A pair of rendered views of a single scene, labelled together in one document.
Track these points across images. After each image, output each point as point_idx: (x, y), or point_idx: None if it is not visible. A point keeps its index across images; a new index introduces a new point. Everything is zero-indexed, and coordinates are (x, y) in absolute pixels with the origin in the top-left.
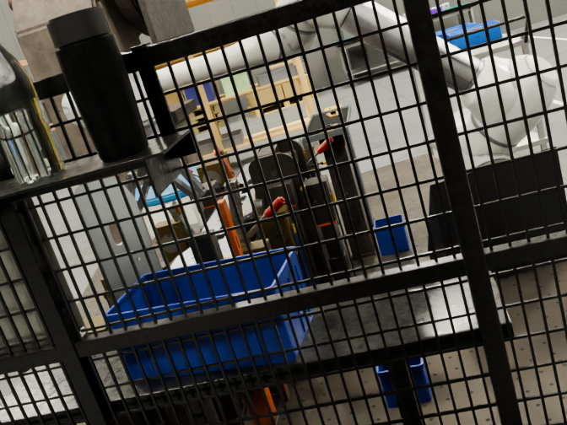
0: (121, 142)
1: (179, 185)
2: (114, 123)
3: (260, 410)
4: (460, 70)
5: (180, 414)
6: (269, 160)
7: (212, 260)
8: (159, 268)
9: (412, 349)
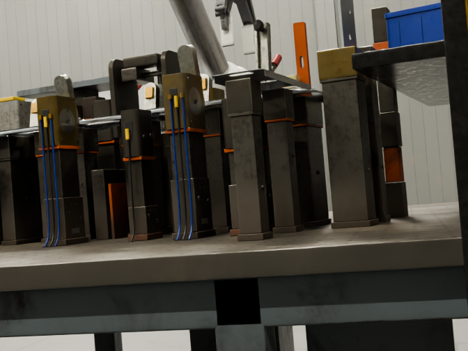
0: None
1: (248, 5)
2: None
3: (401, 166)
4: (224, 57)
5: (381, 157)
6: (175, 56)
7: None
8: (354, 27)
9: None
